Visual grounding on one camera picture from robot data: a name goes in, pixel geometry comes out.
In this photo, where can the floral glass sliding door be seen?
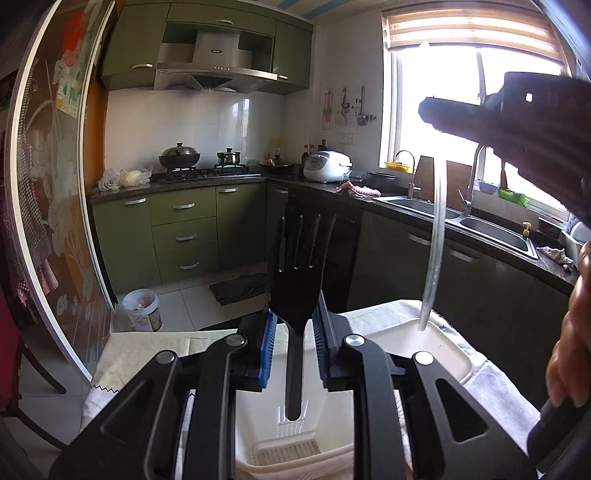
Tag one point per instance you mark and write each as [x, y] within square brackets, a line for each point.
[60, 184]

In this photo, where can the kitchen window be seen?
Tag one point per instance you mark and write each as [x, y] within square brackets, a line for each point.
[438, 101]

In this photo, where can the brown rag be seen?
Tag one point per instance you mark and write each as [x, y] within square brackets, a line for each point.
[556, 256]

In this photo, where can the green lower kitchen cabinets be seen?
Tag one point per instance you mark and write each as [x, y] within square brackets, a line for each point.
[184, 230]

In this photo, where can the dark lower kitchen cabinets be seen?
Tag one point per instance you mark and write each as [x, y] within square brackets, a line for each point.
[392, 258]

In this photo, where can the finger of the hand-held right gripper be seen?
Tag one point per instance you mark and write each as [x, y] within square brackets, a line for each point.
[452, 117]

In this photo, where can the black slotted spatula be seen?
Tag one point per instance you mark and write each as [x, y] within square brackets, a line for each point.
[295, 277]

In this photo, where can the white plastic bag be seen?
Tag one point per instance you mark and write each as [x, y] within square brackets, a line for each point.
[127, 177]

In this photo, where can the steel pot with lid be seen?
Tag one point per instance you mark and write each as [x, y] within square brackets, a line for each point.
[229, 158]

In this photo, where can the clear plastic utensil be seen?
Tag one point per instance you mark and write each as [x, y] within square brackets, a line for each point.
[436, 230]

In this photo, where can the gas stove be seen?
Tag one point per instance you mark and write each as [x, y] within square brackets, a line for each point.
[207, 173]

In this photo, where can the white plastic utensil holder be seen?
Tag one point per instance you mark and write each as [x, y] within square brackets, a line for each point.
[438, 350]

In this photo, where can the patterned grey tablecloth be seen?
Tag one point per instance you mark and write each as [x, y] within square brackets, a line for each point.
[138, 350]

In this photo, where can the green plastic basket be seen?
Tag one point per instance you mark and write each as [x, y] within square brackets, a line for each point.
[513, 197]

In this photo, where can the white dish rack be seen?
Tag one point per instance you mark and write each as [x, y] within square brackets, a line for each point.
[577, 242]

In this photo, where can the red wooden chair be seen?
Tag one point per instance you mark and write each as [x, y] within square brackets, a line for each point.
[9, 350]

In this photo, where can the pink cloth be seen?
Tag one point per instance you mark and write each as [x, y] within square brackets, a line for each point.
[360, 188]

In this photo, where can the black frying pan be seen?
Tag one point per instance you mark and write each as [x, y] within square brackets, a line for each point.
[277, 166]

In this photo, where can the small yellow tap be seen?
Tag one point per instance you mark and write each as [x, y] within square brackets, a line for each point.
[526, 230]

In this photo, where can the small chrome faucet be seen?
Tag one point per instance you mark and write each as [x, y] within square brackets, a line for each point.
[411, 189]

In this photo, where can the steel range hood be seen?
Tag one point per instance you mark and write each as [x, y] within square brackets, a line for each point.
[214, 74]

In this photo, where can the green kitchen cabinets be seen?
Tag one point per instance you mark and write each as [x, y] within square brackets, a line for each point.
[184, 230]
[291, 50]

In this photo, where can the tall chrome faucet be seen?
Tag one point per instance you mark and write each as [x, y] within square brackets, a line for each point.
[470, 194]

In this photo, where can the yellow basket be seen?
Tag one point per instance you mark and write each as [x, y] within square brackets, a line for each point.
[398, 166]

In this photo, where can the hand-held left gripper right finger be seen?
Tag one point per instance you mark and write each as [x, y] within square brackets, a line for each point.
[321, 350]

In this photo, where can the wall outlet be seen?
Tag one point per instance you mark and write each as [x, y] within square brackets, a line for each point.
[348, 138]

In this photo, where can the person's right hand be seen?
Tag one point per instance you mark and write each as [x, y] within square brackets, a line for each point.
[570, 341]

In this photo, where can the steel double sink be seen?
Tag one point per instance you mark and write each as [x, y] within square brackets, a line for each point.
[489, 230]

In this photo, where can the green upper kitchen cabinets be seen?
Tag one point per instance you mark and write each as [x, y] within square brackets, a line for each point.
[291, 50]

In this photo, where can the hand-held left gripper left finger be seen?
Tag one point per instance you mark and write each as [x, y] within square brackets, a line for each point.
[270, 350]

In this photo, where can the brown cutting board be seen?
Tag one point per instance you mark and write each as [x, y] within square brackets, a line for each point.
[457, 180]

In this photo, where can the black wok with lid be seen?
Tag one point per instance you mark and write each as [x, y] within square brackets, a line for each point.
[179, 156]

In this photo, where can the striped window blind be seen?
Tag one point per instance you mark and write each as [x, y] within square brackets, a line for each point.
[461, 32]

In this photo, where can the white rice cooker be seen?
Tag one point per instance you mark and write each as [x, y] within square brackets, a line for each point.
[325, 167]

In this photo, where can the dark granite countertop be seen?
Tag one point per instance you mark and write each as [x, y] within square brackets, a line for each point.
[323, 187]

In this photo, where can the white plastic bucket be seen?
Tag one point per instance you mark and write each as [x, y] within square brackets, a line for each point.
[142, 314]

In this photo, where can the hanging kitchen tool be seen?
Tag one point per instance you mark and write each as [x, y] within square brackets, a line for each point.
[327, 108]
[362, 113]
[343, 110]

